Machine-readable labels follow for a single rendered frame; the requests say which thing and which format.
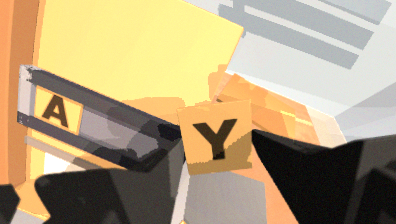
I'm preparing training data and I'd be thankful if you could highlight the white paper ticket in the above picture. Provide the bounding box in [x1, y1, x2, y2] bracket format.
[44, 153, 85, 174]

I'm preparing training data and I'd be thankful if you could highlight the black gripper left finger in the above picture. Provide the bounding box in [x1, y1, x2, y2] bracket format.
[34, 138, 184, 224]

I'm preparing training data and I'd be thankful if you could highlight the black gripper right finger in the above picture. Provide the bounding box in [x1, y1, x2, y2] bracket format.
[252, 129, 396, 224]

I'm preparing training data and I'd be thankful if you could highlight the orange tile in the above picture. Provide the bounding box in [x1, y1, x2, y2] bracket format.
[34, 86, 84, 135]
[177, 99, 253, 175]

